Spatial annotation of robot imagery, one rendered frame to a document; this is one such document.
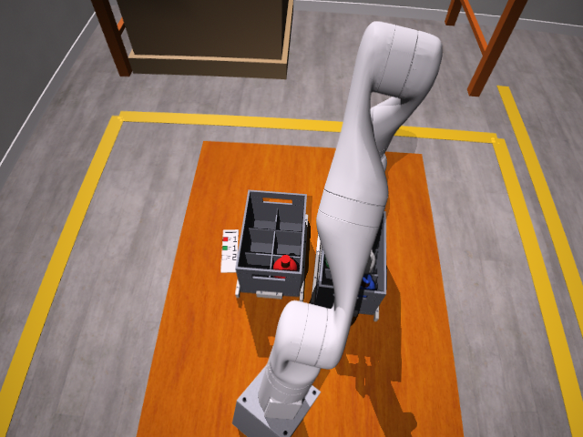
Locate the red bottle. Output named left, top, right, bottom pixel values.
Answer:
left=273, top=255, right=298, bottom=279

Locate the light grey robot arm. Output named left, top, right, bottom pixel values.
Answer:
left=258, top=21, right=443, bottom=420

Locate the white paper pick list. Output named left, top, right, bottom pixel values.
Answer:
left=220, top=229, right=239, bottom=272

